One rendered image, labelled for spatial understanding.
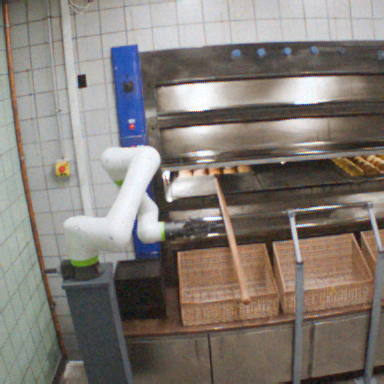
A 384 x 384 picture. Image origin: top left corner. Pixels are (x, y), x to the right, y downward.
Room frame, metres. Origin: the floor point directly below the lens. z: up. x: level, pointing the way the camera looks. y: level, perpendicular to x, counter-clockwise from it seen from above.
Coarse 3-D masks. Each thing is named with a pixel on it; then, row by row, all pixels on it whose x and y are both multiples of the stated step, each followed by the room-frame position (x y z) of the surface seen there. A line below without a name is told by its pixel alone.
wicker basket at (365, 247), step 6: (366, 234) 2.80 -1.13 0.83; (372, 234) 2.80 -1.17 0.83; (366, 240) 2.71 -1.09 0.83; (366, 246) 2.68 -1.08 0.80; (372, 246) 2.78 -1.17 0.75; (366, 252) 2.68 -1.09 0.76; (372, 252) 2.58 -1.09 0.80; (366, 258) 2.67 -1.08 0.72; (372, 258) 2.56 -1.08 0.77; (366, 264) 2.66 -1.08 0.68; (372, 264) 2.55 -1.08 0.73; (372, 270) 2.54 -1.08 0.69
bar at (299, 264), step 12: (336, 204) 2.48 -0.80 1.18; (348, 204) 2.47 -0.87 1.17; (360, 204) 2.46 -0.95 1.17; (372, 204) 2.45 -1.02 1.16; (216, 216) 2.49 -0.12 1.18; (240, 216) 2.47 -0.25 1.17; (252, 216) 2.47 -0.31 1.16; (264, 216) 2.47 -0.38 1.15; (288, 216) 2.46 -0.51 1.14; (372, 216) 2.42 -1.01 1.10; (300, 264) 2.24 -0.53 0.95; (300, 276) 2.24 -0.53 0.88; (300, 288) 2.24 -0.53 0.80; (300, 300) 2.24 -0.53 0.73; (300, 312) 2.24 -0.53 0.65; (372, 312) 2.26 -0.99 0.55; (300, 324) 2.24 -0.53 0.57; (372, 324) 2.24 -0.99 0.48; (300, 336) 2.24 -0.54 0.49; (372, 336) 2.23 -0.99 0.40; (300, 348) 2.24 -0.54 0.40; (372, 348) 2.23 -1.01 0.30; (300, 360) 2.24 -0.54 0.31; (372, 360) 2.23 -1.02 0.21; (300, 372) 2.24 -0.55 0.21; (372, 372) 2.23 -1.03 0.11
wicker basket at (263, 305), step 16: (192, 256) 2.80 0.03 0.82; (208, 256) 2.80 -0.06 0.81; (224, 256) 2.80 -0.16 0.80; (240, 256) 2.80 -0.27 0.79; (192, 272) 2.78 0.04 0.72; (208, 272) 2.77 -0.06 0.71; (224, 272) 2.77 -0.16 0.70; (256, 272) 2.77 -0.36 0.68; (272, 272) 2.54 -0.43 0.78; (208, 288) 2.75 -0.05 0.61; (224, 288) 2.75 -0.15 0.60; (256, 288) 2.71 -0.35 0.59; (272, 288) 2.49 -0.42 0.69; (192, 304) 2.35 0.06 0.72; (208, 304) 2.57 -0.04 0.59; (224, 304) 2.35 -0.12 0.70; (240, 304) 2.36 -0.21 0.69; (256, 304) 2.35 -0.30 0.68; (272, 304) 2.36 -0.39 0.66; (192, 320) 2.35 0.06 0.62; (208, 320) 2.35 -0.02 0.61; (224, 320) 2.35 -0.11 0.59; (240, 320) 2.35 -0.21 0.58
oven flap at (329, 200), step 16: (208, 208) 2.88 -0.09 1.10; (240, 208) 2.87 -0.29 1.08; (256, 208) 2.87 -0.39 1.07; (272, 208) 2.86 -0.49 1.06; (288, 208) 2.86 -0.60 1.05; (352, 208) 2.84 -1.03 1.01; (224, 224) 2.84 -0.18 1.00; (240, 224) 2.84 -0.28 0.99; (256, 224) 2.83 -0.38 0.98; (272, 224) 2.83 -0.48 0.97; (288, 224) 2.82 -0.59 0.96; (304, 224) 2.81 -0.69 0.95; (320, 224) 2.79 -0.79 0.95
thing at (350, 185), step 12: (372, 180) 2.87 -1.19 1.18; (240, 192) 2.89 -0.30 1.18; (252, 192) 2.86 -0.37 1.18; (264, 192) 2.84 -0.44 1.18; (276, 192) 2.84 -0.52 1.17; (288, 192) 2.84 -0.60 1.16; (300, 192) 2.84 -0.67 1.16; (312, 192) 2.84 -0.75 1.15; (324, 192) 2.84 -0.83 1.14; (168, 204) 2.85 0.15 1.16; (180, 204) 2.85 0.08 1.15; (192, 204) 2.85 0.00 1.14
